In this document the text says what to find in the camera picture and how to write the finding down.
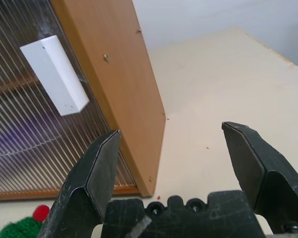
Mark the ribbed clear sliding door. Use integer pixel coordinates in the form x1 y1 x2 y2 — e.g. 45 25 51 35
0 0 138 196

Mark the green red knitted toy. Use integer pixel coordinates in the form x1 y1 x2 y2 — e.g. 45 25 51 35
0 204 51 238

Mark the white door handle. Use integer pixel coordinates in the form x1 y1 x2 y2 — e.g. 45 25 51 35
19 35 90 117

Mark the brown wooden cabinet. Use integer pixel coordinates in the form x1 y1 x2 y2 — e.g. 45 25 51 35
0 0 166 203

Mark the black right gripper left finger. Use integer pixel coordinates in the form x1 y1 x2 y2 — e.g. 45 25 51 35
37 129 122 238

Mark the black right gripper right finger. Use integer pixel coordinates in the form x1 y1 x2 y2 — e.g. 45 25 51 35
221 121 298 234

